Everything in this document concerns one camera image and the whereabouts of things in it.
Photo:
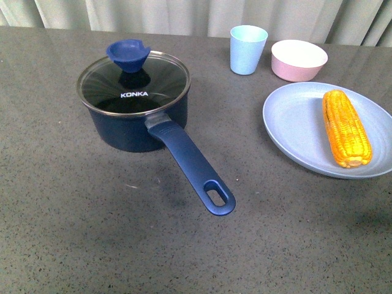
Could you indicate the pink bowl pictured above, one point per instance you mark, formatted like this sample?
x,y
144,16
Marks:
x,y
297,60

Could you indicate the white curtain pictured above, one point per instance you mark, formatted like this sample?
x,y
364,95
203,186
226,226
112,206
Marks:
x,y
365,23

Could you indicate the dark blue saucepan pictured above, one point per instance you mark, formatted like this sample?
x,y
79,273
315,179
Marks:
x,y
161,128

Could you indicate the glass lid blue knob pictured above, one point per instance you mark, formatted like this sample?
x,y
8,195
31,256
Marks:
x,y
133,80

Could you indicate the light blue cup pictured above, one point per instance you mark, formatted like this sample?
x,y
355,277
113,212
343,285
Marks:
x,y
246,46

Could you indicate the light blue plate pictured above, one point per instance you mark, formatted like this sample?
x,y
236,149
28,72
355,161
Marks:
x,y
293,118

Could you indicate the yellow corn cob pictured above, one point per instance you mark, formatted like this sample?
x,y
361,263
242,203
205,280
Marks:
x,y
349,142

